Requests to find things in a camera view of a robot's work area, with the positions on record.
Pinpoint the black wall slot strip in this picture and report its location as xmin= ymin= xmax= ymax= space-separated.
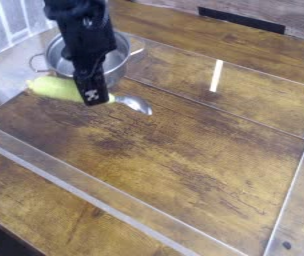
xmin=197 ymin=7 xmax=286 ymax=34

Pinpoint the clear acrylic back barrier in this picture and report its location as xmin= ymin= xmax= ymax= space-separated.
xmin=85 ymin=33 xmax=304 ymax=141

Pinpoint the clear acrylic front barrier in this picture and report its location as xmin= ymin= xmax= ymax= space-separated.
xmin=0 ymin=130 xmax=247 ymax=256

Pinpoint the small stainless steel pot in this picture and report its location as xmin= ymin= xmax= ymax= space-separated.
xmin=29 ymin=31 xmax=144 ymax=88

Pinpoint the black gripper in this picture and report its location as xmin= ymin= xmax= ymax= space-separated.
xmin=44 ymin=0 xmax=117 ymax=106

